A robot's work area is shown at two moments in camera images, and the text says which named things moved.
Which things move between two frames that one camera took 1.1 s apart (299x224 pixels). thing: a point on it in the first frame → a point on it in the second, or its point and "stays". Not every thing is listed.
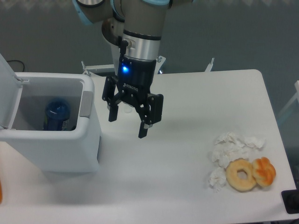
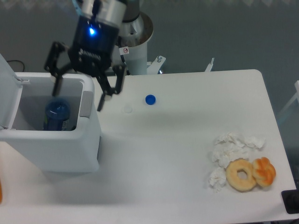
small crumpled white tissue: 217,178 stays
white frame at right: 296,85 stays
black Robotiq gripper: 134,80 → 92,49
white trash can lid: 10,89 stays
